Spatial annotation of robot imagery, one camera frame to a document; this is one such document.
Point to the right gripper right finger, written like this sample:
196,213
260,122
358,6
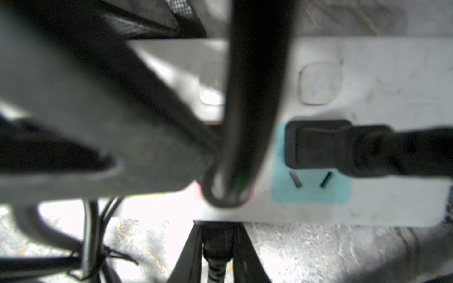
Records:
247,267

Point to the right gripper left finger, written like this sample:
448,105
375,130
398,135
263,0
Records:
189,265

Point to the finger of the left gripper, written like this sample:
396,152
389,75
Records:
104,124

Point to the white multicolour power strip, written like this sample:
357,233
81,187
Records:
405,83

